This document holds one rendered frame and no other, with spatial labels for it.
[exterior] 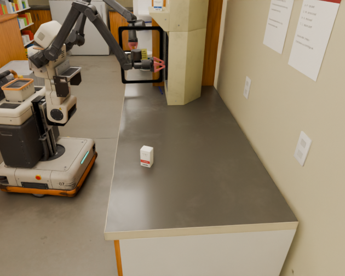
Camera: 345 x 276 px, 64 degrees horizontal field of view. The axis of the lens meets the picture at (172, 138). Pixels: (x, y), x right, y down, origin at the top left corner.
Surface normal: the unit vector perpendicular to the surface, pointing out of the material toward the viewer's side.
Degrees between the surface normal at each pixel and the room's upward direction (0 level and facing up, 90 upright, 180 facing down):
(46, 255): 0
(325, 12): 90
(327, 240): 90
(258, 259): 90
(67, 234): 0
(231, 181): 0
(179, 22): 90
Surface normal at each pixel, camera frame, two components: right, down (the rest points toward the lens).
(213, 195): 0.03, -0.86
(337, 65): -0.99, 0.03
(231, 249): 0.09, 0.51
